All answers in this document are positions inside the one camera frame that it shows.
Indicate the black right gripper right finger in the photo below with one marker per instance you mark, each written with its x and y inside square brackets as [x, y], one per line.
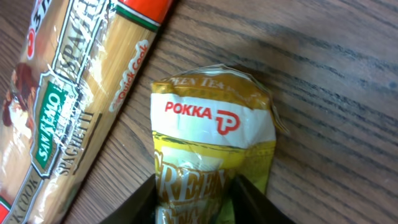
[251, 206]

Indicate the orange spaghetti packet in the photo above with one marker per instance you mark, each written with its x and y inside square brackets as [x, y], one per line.
[78, 63]

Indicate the green snack packet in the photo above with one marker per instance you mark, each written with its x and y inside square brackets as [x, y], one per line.
[209, 125]

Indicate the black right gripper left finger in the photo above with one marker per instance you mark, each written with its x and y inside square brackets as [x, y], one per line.
[139, 208]

